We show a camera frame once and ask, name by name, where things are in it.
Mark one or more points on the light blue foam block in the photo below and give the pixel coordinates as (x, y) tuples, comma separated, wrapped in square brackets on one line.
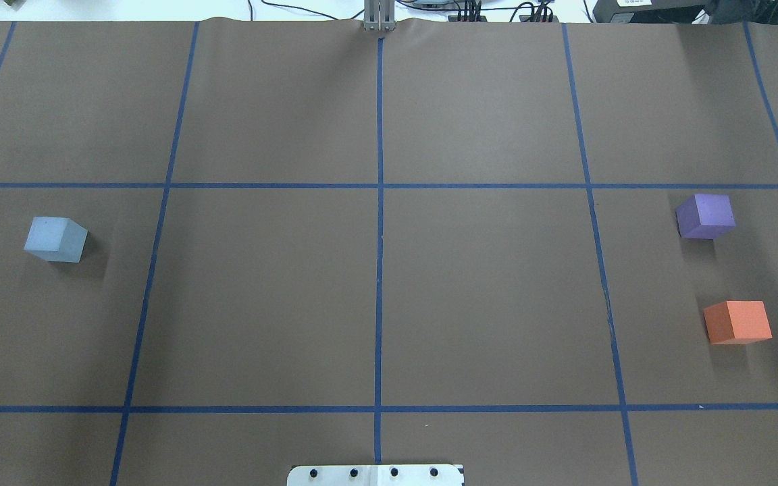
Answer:
[(56, 239)]

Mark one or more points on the purple foam block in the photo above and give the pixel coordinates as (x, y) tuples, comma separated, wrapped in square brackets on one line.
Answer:
[(705, 216)]

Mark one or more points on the orange foam block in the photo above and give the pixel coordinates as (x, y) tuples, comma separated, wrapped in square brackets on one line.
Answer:
[(734, 322)]

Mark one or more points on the brown paper table cover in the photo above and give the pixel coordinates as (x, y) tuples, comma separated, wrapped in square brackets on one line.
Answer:
[(448, 244)]

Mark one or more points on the grey aluminium post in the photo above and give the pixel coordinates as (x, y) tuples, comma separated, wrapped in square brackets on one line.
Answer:
[(379, 15)]

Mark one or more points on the white metal base plate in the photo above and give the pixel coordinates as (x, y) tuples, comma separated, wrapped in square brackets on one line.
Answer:
[(377, 474)]

